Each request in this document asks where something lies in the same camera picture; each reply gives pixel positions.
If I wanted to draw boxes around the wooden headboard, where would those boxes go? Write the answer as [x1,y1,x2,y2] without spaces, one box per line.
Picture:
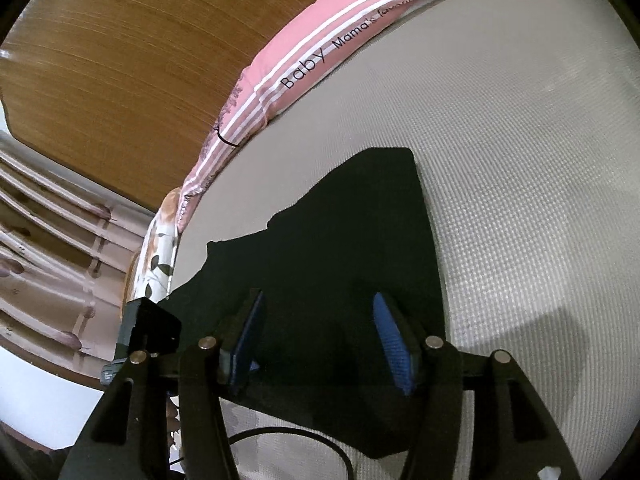
[0,0,351,211]

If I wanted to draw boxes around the white floral pillow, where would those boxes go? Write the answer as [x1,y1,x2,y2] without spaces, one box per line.
[132,187,182,306]

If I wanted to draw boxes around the beige patterned curtain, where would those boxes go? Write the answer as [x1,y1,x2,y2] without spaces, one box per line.
[0,130,157,376]

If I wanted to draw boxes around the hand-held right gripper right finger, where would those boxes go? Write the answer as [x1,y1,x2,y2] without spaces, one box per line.
[372,291,583,480]

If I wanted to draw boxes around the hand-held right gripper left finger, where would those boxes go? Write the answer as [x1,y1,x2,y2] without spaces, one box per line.
[57,287,268,480]

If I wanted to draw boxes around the pink striped tree-print pillow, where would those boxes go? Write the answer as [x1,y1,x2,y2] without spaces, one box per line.
[177,0,501,233]

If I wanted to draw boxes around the black cable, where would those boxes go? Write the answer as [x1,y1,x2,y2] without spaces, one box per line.
[227,426,353,480]

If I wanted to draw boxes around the grey woven bed mat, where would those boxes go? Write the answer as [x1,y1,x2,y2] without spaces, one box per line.
[170,0,640,480]

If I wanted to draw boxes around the black pants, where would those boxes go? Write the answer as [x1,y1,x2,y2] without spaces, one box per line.
[160,146,448,461]

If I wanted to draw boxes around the person's left hand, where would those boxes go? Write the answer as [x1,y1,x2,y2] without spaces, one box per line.
[166,397,181,457]

